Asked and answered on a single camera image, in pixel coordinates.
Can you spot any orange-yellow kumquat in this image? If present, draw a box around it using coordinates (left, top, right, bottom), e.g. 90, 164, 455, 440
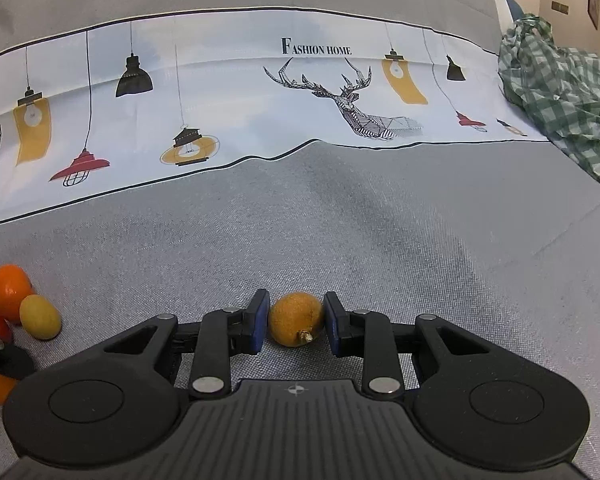
268, 292, 326, 348

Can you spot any green checked cloth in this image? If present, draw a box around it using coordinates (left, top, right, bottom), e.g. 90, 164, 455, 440
497, 14, 600, 188

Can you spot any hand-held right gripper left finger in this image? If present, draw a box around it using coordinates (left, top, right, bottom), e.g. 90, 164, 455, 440
100, 289, 272, 397

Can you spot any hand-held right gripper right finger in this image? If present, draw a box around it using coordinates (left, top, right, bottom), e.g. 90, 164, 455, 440
322, 291, 486, 397

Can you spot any grey printed sofa cover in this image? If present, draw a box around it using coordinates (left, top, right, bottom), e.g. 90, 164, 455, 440
0, 0, 600, 480

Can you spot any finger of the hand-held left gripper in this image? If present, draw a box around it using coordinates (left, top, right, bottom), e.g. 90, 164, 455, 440
0, 287, 37, 380

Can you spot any yellow fruit with brown spot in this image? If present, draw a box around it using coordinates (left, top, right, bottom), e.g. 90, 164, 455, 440
19, 294, 62, 341

